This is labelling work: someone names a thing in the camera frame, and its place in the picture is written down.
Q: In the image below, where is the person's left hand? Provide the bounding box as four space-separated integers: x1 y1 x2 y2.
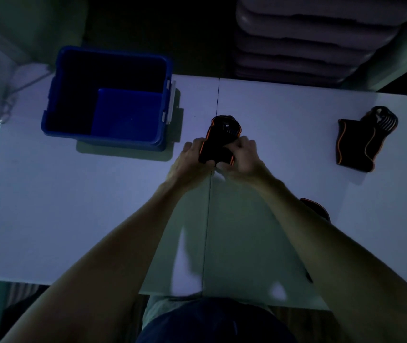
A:
165 138 217 193

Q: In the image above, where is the stack of grey folded tables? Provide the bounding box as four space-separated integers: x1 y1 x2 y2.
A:
233 0 407 86

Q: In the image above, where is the person's right hand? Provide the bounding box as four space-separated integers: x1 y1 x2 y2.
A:
217 136 277 186

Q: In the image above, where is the person's dark shirt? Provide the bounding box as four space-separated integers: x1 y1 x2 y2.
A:
136 294 300 343

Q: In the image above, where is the grey cable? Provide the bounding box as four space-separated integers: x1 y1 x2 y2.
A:
0 69 56 125

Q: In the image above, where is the black orange-trimmed wrist wrap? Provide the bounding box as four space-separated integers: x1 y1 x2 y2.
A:
198 115 243 167
299 198 331 222
335 106 399 173

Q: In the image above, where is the person's left forearm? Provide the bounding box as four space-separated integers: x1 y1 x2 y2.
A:
0 180 211 343

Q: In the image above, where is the person's right forearm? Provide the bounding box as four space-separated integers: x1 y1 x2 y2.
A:
252 177 407 343

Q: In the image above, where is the blue plastic bin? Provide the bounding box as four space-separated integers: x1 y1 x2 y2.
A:
41 45 176 152

